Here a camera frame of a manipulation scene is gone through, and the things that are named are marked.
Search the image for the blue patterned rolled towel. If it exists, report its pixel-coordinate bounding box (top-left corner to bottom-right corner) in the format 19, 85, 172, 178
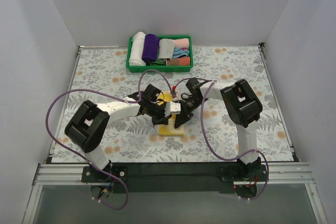
172, 47, 190, 59

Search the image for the floral table mat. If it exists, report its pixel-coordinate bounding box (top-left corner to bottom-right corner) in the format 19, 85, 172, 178
61, 46, 293, 162

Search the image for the green plastic tray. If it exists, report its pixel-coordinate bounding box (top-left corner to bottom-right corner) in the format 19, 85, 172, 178
125, 35, 194, 73

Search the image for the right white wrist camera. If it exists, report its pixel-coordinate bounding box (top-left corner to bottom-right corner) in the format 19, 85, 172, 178
170, 89, 180, 102

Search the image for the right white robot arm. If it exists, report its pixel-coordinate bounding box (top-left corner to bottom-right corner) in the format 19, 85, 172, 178
174, 77, 263, 179

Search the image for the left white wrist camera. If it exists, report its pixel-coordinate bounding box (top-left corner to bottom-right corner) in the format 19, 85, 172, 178
165, 101, 181, 116

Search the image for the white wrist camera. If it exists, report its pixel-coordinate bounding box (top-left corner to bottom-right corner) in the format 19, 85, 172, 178
170, 89, 180, 102
165, 101, 181, 116

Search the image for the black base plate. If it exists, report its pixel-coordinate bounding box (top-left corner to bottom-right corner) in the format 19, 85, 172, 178
81, 162, 270, 195

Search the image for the pink rolled towel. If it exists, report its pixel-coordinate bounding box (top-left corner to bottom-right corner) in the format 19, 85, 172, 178
172, 38, 190, 48

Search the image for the aluminium frame rail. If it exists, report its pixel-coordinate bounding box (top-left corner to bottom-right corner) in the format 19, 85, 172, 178
24, 162, 327, 223

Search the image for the brown rolled towel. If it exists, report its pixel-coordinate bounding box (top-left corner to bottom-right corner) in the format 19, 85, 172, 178
166, 57, 191, 67

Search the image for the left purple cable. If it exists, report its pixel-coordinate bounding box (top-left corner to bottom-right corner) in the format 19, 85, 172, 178
46, 69, 178, 210

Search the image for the grey towel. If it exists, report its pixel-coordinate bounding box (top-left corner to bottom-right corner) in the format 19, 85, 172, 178
158, 38, 174, 62

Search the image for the white rolled towel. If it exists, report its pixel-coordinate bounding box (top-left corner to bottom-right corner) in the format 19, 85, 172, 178
129, 31, 146, 67

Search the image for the green rolled towel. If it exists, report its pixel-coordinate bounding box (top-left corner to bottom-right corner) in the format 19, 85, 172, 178
149, 60, 166, 66

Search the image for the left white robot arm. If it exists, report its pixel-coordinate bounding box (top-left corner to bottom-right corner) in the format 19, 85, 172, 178
65, 84, 170, 170

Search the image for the yellow towel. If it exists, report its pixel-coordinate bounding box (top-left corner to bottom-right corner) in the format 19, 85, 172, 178
155, 90, 185, 136

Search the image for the purple rolled towel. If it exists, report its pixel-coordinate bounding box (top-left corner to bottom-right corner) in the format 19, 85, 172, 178
142, 34, 160, 65

